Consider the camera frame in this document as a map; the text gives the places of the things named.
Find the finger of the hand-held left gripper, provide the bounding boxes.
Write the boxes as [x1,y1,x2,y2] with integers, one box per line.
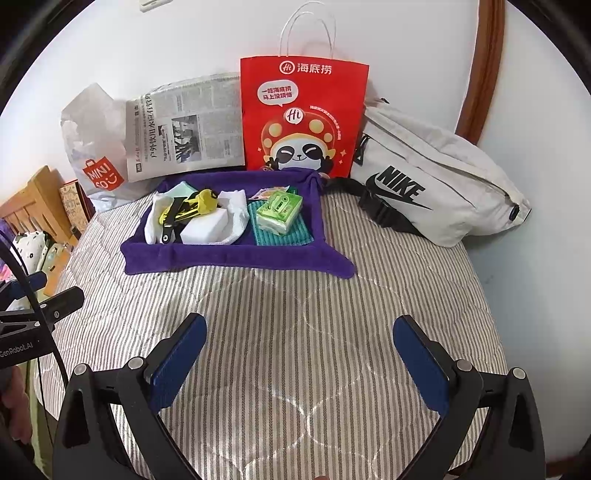
[39,286,86,320]
[7,271,49,298]

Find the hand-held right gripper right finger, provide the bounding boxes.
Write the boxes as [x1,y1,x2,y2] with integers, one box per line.
[392,315,548,480]

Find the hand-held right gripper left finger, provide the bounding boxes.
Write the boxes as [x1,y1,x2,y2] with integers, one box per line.
[52,312,208,480]

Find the purple fabric tray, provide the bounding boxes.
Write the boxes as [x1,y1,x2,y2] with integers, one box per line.
[120,167,355,278]

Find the white glove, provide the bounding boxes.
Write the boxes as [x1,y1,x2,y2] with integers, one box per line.
[144,191,185,245]

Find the white foam sponge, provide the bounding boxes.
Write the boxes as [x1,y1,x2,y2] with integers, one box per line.
[180,208,234,245]

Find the yellow black strap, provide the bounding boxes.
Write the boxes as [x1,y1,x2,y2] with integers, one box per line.
[158,188,220,245]

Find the white paper towel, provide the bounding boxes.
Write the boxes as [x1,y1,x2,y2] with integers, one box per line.
[212,189,252,245]

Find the mint green cloth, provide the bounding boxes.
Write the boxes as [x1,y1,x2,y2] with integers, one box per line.
[167,182,197,201]

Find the teal striped cloth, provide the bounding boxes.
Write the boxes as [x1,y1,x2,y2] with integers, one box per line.
[247,200,315,247]

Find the green tissue pack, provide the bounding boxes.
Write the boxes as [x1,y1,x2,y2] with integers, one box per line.
[255,193,304,234]

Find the spotted white pillow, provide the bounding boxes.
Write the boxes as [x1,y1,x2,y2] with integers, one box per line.
[11,231,49,273]

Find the wooden headboard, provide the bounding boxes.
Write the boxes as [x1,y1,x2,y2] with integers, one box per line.
[0,165,79,250]

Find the patterned box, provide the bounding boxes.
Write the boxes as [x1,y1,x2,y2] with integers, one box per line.
[58,181,96,234]

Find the white plastic bag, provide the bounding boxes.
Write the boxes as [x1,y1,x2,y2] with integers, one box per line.
[60,83,160,213]

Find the white waist bag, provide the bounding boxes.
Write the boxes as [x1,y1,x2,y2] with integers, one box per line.
[325,98,533,248]

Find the newspaper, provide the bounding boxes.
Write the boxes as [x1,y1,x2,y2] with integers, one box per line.
[126,71,246,183]

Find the red paper bag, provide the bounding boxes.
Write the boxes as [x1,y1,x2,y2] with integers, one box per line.
[239,2,370,180]

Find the black cable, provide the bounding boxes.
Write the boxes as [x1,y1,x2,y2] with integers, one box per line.
[0,231,72,388]

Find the wooden door frame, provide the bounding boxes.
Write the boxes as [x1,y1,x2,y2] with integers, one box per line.
[457,0,506,144]

